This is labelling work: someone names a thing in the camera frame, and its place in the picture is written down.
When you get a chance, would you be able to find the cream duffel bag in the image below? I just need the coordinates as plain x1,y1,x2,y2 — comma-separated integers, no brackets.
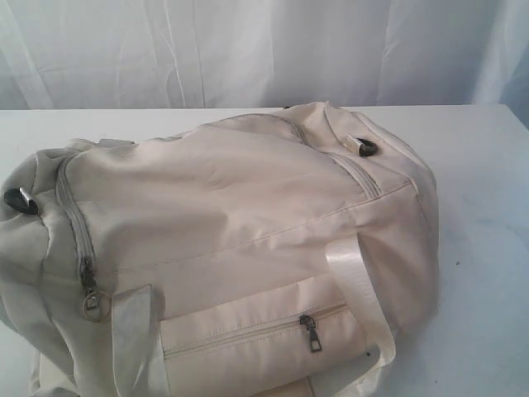
1,103,439,396

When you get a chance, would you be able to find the white backdrop curtain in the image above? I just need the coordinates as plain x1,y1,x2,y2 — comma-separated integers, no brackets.
1,1,528,109

